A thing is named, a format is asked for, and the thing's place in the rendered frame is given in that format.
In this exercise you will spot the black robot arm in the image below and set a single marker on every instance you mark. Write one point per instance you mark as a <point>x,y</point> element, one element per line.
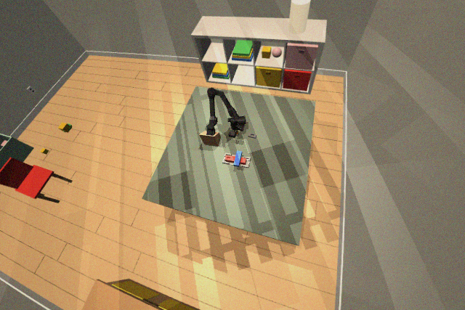
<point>240,120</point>

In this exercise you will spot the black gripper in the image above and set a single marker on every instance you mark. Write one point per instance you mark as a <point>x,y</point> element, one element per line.
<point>233,132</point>

